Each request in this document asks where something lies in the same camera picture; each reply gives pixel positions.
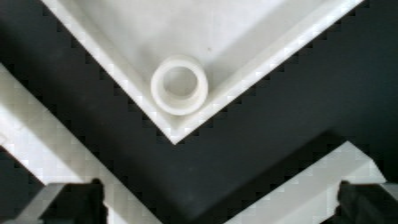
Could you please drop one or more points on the white square tabletop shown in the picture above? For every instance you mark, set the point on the white square tabletop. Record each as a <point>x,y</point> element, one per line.
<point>188,49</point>

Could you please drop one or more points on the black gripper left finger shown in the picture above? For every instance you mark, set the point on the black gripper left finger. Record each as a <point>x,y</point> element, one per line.
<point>66,204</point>

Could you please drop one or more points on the white U-shaped obstacle fixture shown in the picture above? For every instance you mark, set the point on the white U-shaped obstacle fixture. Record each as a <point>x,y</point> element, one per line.
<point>51,154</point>

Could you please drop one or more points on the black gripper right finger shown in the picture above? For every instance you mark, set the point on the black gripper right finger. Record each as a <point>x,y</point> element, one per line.
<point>366,204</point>

